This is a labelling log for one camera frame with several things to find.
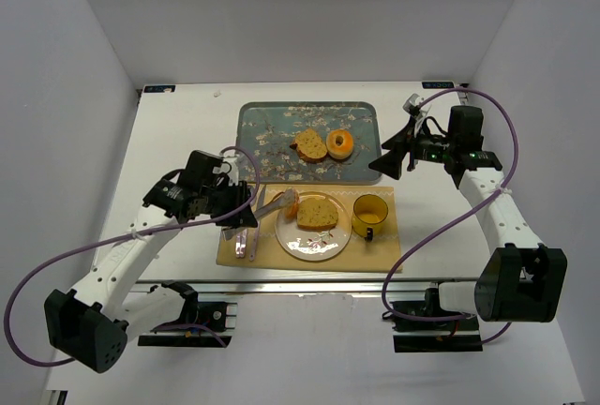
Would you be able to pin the white and yellow plate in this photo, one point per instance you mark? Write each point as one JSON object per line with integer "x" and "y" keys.
{"x": 314, "y": 246}

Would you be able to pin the yellow paper placemat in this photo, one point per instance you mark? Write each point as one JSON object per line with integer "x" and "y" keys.
{"x": 359, "y": 256}

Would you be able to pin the knife with pink handle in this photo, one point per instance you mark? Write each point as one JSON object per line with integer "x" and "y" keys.
{"x": 256, "y": 234}

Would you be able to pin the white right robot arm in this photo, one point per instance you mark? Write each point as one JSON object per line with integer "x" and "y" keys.
{"x": 523, "y": 278}

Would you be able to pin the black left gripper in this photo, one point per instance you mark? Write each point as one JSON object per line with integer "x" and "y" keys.
{"x": 235, "y": 203}

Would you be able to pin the orange glazed bagel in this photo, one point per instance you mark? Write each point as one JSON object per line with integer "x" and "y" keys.
{"x": 339, "y": 144}

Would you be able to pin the spoon with pink handle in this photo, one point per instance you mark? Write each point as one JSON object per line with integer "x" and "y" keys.
{"x": 245, "y": 231}

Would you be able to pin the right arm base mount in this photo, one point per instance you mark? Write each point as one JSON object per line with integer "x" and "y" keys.
{"x": 460, "y": 336}

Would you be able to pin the yellow glass mug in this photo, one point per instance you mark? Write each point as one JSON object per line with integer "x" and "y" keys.
{"x": 369, "y": 212}

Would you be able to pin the aluminium frame rail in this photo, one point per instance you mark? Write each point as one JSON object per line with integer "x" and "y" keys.
{"x": 315, "y": 286}

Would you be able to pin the fork with pink handle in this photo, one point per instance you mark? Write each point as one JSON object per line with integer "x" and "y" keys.
{"x": 240, "y": 245}

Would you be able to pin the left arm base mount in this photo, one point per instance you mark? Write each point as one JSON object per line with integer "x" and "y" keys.
{"x": 201, "y": 323}

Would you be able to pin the brown bread slice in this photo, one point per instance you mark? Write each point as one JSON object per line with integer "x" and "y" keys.
{"x": 309, "y": 146}
{"x": 315, "y": 214}

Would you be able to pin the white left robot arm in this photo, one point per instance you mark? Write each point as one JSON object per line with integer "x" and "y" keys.
{"x": 93, "y": 322}

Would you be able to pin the floral blue serving tray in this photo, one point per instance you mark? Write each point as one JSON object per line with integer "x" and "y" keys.
{"x": 267, "y": 130}

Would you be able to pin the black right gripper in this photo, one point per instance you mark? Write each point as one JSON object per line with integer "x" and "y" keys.
{"x": 409, "y": 147}

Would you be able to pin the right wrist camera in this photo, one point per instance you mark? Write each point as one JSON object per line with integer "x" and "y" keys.
{"x": 417, "y": 107}

